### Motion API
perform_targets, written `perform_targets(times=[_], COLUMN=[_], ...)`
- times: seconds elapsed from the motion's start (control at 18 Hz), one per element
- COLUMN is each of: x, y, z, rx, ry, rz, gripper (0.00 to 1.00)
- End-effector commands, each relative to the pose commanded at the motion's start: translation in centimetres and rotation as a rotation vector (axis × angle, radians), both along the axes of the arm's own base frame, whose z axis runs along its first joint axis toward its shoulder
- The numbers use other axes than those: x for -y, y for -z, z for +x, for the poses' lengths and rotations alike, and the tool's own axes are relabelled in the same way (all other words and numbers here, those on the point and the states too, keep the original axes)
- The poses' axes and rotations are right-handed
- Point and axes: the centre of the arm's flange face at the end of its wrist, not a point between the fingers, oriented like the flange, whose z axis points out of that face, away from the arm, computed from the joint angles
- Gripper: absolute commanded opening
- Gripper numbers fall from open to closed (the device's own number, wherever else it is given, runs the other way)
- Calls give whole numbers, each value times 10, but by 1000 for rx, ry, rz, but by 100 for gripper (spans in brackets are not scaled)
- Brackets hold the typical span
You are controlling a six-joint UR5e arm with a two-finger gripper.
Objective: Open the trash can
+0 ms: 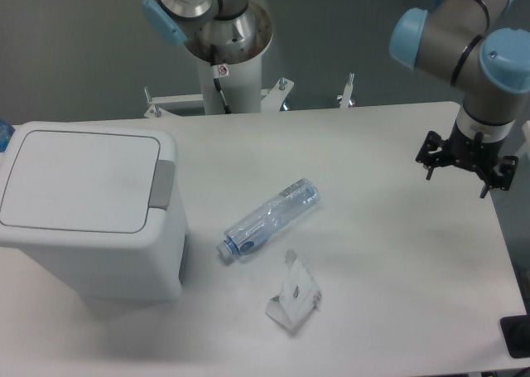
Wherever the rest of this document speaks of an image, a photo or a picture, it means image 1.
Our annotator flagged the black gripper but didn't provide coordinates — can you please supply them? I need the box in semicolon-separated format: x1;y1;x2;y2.
415;123;518;198

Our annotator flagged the grey trash can push button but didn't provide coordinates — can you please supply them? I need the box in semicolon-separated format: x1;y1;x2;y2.
148;160;176;210

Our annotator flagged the white plastic trash can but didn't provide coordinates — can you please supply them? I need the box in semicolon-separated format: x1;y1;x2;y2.
1;122;187;301

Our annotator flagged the white trash can lid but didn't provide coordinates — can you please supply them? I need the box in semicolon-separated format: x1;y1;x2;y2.
1;128;161;234

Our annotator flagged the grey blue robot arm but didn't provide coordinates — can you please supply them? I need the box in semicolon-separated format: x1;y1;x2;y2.
142;0;529;191

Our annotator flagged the black device at table edge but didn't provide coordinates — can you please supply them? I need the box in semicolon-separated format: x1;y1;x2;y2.
500;315;529;359

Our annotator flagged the white crumpled milk carton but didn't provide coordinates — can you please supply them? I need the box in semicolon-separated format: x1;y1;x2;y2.
265;249;322;333

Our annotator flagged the clear plastic water bottle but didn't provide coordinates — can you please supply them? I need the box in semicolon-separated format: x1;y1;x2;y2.
216;178;320;261

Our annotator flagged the blue object at left edge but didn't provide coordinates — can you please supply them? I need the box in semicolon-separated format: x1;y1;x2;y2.
0;118;16;152

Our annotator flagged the white frame at right edge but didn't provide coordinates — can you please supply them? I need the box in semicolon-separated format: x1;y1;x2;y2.
523;121;530;155

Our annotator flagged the white pedestal base frame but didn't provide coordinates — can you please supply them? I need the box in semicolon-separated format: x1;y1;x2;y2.
144;73;356;118

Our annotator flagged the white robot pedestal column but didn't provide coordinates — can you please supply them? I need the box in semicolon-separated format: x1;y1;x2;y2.
182;0;274;115

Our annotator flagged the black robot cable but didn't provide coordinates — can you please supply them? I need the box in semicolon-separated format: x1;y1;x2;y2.
209;45;232;115

